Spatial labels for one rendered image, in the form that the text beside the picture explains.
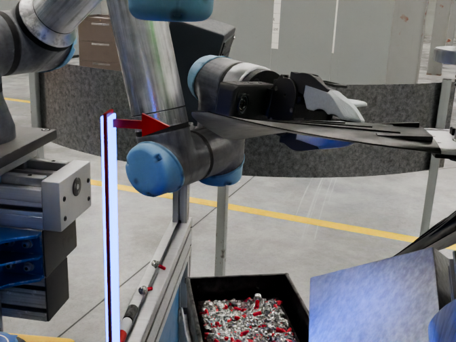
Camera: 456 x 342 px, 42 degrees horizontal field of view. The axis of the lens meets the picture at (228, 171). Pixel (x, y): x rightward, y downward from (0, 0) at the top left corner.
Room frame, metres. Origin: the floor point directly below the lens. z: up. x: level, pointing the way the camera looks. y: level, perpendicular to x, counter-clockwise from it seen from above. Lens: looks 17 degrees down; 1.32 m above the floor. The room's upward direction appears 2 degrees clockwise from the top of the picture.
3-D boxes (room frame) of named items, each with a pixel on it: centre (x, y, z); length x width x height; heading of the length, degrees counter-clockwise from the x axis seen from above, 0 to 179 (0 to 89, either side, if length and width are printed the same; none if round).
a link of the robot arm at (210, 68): (0.90, 0.01, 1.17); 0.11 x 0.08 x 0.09; 32
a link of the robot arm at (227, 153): (0.88, 0.02, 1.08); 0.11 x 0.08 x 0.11; 147
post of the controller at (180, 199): (1.12, 0.09, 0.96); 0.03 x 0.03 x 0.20; 85
